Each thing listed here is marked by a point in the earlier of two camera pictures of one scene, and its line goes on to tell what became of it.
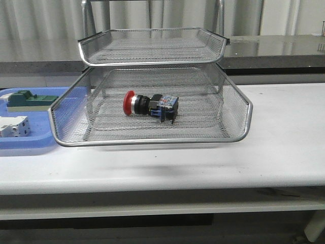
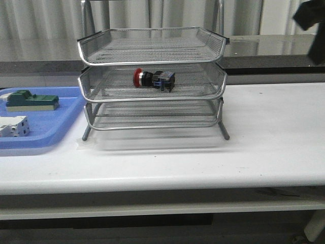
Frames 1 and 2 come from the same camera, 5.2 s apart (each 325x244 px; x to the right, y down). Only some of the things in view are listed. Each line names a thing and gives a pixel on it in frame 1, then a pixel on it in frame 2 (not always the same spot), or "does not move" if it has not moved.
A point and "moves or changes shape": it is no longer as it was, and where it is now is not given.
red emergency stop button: [159, 105] to [158, 79]
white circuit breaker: [14, 126] does not move
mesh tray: [153, 47] does not move
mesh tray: [212, 107] moves or changes shape
